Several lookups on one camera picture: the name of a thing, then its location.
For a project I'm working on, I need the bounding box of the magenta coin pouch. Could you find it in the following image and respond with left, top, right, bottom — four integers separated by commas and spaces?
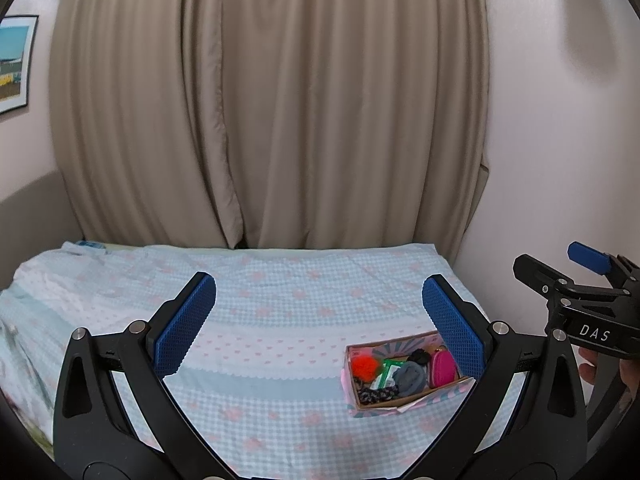
430, 347, 459, 389

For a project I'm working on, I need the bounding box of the grey fluffy sock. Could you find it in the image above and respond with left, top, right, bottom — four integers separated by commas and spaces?
394, 361, 427, 398

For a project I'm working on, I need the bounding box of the green snack packet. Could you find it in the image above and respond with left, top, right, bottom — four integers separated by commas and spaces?
371, 359, 405, 389

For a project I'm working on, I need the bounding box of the orange pompom toy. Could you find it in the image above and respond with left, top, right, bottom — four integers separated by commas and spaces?
350, 354, 381, 384

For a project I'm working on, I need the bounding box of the person's right hand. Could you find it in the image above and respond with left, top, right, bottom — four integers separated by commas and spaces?
578, 347, 640, 399

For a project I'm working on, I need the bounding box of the pink cardboard box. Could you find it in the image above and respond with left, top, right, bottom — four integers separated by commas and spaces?
341, 332, 471, 418

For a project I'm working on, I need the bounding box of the light blue patterned blanket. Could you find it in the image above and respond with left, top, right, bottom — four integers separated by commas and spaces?
1, 243, 471, 479

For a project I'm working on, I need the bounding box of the blue item behind blanket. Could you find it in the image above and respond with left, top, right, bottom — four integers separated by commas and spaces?
75, 240, 106, 250

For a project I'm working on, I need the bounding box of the beige curtain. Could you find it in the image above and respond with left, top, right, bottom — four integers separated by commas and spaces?
49, 0, 489, 259

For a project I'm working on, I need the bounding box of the framed wall picture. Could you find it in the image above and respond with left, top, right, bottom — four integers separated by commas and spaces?
0, 14, 39, 115

